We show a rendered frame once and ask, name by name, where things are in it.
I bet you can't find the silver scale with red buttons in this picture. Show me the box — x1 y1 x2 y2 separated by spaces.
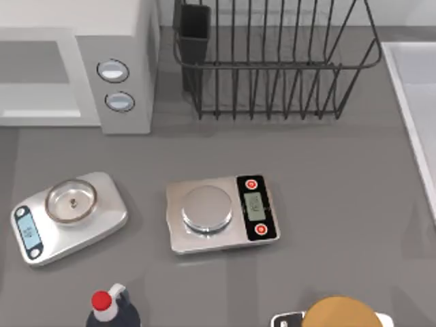
166 174 281 255

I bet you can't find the round grey microwave knob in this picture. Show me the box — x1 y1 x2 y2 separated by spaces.
96 58 130 84
104 91 136 112

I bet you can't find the silver scale with blue display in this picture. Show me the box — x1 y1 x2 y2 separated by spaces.
10 171 129 267

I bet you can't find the dark cutlery holder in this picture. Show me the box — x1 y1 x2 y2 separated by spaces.
172 3 212 92

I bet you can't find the pale microwave oven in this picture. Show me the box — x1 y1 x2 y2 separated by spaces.
0 0 161 136

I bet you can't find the dark bottle with red cap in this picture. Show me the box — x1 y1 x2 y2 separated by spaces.
84 283 141 327

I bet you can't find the white scale with wooden plate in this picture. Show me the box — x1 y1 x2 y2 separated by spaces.
270 295 395 327

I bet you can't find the dark wire dish rack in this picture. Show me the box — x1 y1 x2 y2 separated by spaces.
172 0 382 121

